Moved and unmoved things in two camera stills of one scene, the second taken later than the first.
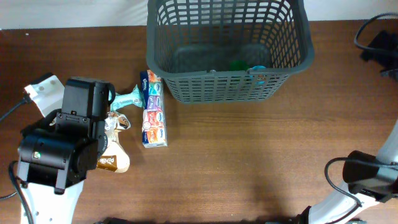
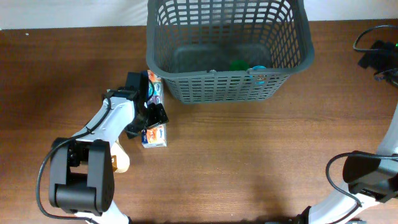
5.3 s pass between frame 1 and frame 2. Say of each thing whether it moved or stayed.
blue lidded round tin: stayed
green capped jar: stayed
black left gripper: moved
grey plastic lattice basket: stayed
